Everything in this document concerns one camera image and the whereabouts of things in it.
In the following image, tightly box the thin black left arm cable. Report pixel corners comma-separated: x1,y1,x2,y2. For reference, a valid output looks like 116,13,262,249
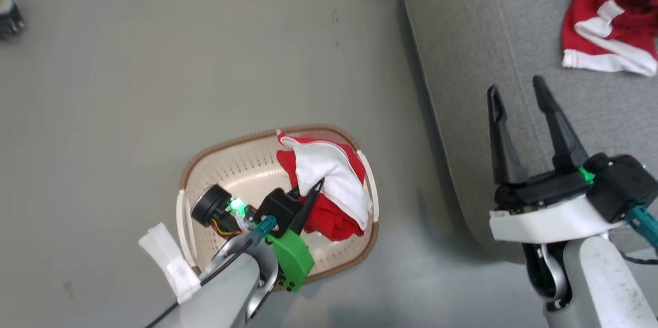
145,239,255,328

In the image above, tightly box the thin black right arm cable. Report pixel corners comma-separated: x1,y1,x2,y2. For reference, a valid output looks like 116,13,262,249
617,249,658,267

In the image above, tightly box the teal right camera cable connector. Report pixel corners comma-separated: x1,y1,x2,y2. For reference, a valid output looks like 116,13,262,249
626,204,658,249

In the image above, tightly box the red garment with white panel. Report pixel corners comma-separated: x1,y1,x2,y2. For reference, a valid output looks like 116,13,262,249
276,130,374,243

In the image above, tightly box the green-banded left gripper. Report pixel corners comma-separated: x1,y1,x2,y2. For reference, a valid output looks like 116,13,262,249
191,177,326,293

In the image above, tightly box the white tape label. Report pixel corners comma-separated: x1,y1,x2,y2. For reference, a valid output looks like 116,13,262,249
138,222,203,304

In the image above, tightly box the cream perforated laundry basket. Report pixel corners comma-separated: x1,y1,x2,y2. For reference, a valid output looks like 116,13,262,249
176,123,380,288

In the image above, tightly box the teal left camera cable connector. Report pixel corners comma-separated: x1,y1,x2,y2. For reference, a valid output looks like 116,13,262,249
251,216,279,239

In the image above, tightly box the grey fabric sofa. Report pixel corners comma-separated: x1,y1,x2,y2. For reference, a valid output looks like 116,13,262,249
401,0,658,265

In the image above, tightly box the teal camera cable connector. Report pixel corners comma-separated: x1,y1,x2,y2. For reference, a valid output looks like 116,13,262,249
251,216,279,239
626,204,658,249

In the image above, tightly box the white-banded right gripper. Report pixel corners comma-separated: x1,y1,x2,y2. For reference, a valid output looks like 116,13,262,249
487,76,624,245

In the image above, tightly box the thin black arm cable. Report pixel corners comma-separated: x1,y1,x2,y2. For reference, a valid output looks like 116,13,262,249
145,239,255,328
617,249,658,267

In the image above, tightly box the red garment with white trim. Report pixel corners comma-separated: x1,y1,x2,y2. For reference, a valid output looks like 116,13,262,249
561,0,658,77

